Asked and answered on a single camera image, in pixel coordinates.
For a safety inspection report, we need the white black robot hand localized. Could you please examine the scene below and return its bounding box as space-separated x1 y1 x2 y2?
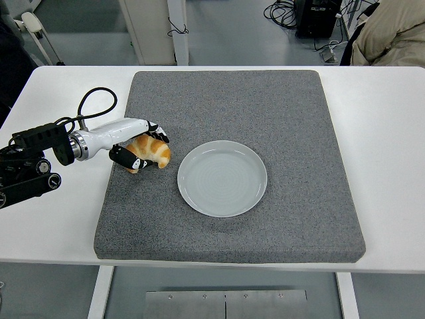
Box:
82 118 171 171

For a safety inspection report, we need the golden brown croissant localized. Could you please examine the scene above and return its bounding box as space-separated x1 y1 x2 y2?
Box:
124 134 171 174

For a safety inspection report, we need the round grey plate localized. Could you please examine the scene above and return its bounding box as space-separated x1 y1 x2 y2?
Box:
177 140 268 218

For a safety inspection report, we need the grey metal plate with screws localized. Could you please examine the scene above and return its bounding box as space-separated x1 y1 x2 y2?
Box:
145 289 309 319

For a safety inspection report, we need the white cabinet panel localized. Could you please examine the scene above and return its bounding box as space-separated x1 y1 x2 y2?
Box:
118 0 177 66

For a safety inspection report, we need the grey speckled square mat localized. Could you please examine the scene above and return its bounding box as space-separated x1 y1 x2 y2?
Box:
94 69 367 265

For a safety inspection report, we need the chair with white armrest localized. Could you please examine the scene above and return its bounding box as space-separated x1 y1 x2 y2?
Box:
13 11 66 66

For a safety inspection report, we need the white table leg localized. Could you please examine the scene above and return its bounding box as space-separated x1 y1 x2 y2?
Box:
335 272 360 319
86 265 116 319

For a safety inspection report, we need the black computer case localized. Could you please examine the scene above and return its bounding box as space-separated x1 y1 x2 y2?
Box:
295 0 343 38

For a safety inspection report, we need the black chair back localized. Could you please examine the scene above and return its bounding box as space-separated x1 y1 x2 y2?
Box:
339 2 380 66

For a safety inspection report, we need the white upright post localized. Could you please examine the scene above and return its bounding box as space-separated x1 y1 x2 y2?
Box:
165 0 190 66

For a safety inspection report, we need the thin black cable on post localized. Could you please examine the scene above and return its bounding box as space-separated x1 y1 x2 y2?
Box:
167 16 189 37

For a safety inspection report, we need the black floor cable bundle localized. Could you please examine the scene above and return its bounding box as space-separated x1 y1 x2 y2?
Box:
264 0 299 31

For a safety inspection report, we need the white floor cable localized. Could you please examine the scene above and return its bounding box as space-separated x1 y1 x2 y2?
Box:
313 6 349 53

